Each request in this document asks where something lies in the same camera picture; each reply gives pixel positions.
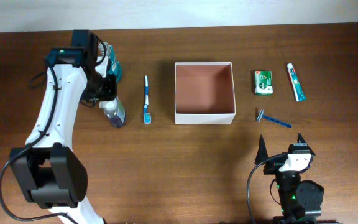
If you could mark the clear bottle with purple liquid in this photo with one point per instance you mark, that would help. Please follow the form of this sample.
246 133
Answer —
115 112

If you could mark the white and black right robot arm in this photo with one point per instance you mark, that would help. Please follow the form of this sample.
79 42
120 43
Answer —
300 200

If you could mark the blue disposable razor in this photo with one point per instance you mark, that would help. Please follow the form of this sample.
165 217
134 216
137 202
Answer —
261 115

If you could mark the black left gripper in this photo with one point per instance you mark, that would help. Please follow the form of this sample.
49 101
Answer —
110 92

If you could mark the teal mouthwash bottle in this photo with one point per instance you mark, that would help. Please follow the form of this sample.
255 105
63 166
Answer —
114 68

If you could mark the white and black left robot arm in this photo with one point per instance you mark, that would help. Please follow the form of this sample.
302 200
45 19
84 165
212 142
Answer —
46 168

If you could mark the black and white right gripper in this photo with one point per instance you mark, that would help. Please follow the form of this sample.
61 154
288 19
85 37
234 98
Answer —
273 164

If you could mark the green soap box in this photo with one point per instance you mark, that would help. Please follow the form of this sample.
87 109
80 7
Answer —
263 82

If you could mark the white open cardboard box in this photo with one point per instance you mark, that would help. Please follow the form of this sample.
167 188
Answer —
204 93

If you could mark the blue and white toothbrush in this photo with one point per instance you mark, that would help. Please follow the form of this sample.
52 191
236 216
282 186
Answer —
147 115

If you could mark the white and teal toothpaste tube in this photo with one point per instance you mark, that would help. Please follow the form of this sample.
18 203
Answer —
298 91

